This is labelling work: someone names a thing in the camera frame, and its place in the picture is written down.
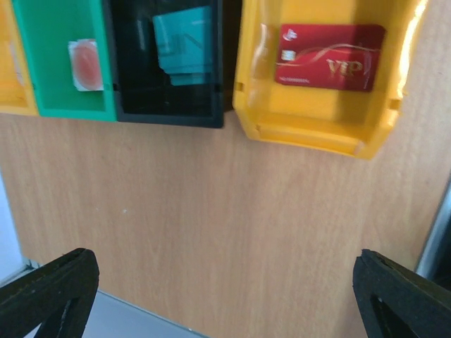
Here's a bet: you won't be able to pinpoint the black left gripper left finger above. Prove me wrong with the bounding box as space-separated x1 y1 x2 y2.
1 248 99 337

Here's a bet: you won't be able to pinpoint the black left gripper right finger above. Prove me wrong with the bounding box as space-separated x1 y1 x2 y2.
353 249 450 337

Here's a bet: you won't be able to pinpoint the white red-circle cards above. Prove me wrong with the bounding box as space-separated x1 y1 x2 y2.
68 39 104 92

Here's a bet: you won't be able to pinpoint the red card in bin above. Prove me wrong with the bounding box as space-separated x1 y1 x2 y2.
275 23 385 92

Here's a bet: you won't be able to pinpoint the teal cards in bin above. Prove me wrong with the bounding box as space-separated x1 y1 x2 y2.
152 6 212 86

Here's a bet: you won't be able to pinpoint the near yellow plastic bin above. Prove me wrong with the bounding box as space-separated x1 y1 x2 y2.
233 1 428 159

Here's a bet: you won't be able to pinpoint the yellow plastic bin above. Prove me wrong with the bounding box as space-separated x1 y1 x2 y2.
1 1 39 116
233 1 428 159

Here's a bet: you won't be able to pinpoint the far yellow plastic bin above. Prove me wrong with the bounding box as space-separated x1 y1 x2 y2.
1 1 39 116

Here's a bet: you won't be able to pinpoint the black plastic bin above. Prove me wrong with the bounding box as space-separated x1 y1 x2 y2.
101 1 223 128

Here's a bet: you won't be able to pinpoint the green plastic bin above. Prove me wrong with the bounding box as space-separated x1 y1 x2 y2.
12 1 117 122

